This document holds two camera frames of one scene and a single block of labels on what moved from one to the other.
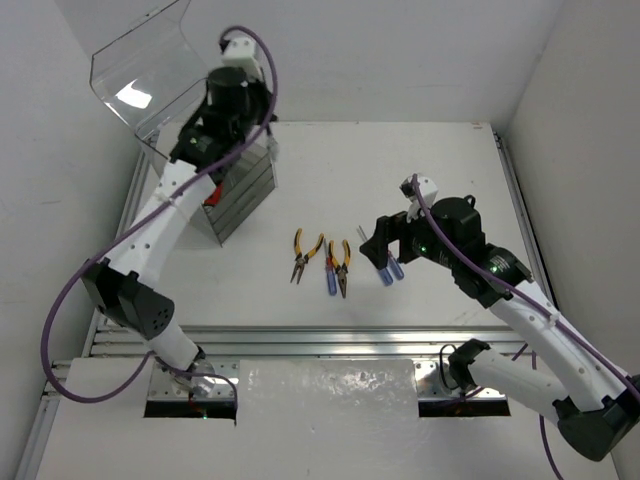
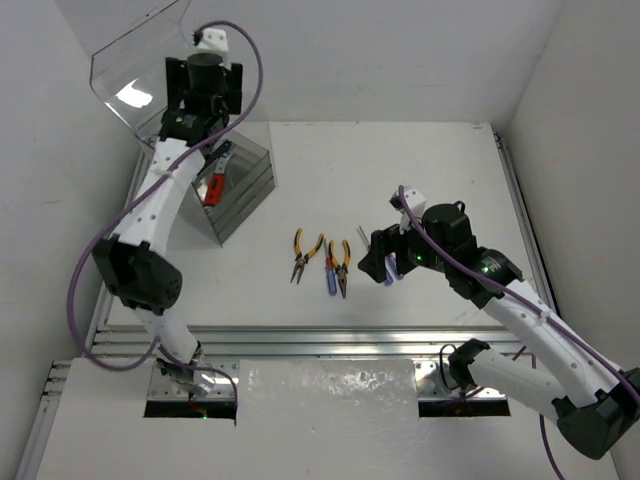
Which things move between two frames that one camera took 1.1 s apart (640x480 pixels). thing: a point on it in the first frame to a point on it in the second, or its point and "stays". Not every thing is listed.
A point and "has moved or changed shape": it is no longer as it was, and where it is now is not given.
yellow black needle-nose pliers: (301, 258) stays
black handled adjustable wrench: (273, 147) has moved or changed shape
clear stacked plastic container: (237, 194) stays
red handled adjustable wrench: (215, 198) stays
